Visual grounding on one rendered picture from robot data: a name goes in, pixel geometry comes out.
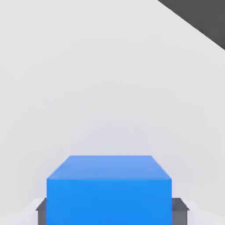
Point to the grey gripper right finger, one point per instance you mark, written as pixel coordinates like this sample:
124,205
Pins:
179,214

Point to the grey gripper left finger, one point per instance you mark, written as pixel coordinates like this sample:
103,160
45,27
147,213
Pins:
42,215

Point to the small blue cube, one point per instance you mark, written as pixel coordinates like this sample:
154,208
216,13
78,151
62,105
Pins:
109,196

